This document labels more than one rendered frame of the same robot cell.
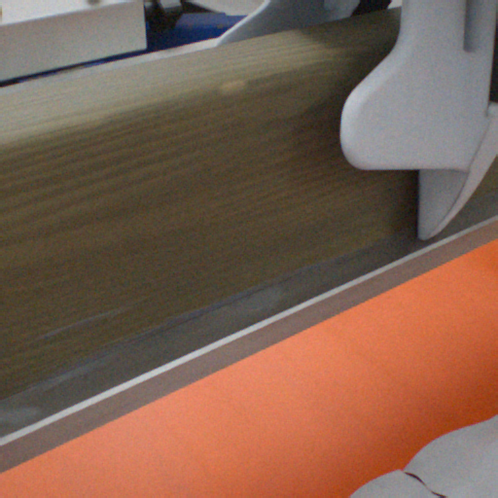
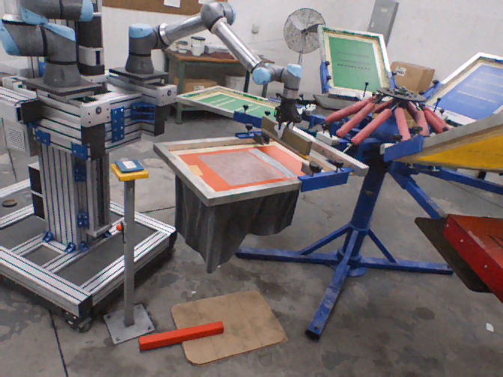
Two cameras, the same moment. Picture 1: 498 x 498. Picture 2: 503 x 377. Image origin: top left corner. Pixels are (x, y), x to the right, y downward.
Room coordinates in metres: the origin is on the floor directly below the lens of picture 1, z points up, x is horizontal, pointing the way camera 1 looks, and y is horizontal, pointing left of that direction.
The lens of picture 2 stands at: (0.05, -1.93, 1.72)
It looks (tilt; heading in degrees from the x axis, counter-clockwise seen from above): 27 degrees down; 88
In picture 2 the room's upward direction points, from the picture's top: 9 degrees clockwise
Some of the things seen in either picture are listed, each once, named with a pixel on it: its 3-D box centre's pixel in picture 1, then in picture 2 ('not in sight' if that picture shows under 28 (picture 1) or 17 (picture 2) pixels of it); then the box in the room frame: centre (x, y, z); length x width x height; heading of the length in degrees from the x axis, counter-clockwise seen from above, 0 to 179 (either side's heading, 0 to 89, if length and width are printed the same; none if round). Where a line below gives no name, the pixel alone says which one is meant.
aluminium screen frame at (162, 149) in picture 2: not in sight; (250, 161); (0.08, -0.16, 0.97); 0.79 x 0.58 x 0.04; 36
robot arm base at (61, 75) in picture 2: not in sight; (62, 70); (-0.77, -0.29, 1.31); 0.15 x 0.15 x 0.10
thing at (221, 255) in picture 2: not in sight; (257, 224); (0.16, -0.36, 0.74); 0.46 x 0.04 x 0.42; 36
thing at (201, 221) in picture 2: not in sight; (193, 212); (-0.16, -0.33, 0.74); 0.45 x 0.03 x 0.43; 126
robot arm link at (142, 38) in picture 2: not in sight; (141, 37); (-0.58, 0.18, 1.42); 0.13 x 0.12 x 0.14; 66
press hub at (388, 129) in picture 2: not in sight; (371, 185); (0.94, 0.46, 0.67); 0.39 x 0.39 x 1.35
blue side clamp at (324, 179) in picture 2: not in sight; (322, 179); (0.44, -0.25, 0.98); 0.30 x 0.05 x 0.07; 36
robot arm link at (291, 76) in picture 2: not in sight; (293, 76); (0.22, -0.03, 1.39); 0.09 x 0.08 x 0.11; 156
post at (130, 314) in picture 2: not in sight; (129, 253); (-0.45, -0.40, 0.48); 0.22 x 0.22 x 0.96; 36
